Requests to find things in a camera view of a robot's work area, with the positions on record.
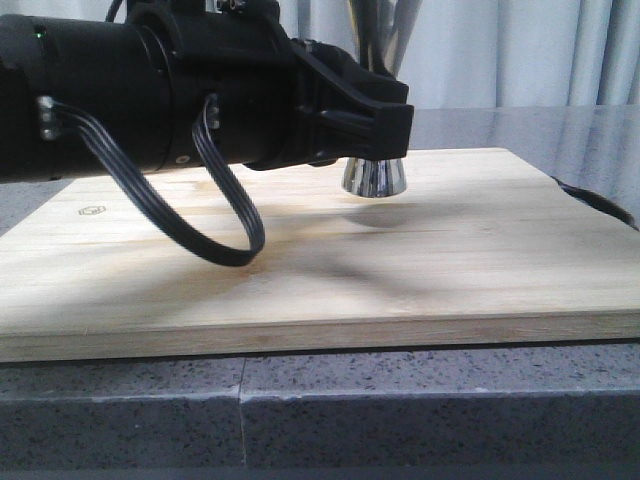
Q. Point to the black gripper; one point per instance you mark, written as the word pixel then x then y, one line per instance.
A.
pixel 280 103

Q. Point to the steel double jigger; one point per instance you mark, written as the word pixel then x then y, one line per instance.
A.
pixel 382 31

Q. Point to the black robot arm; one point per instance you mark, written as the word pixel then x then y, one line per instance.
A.
pixel 115 72

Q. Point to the grey curtain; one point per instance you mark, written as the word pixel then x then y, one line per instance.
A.
pixel 476 54

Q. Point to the light wooden cutting board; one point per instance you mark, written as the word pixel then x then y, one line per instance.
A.
pixel 482 248

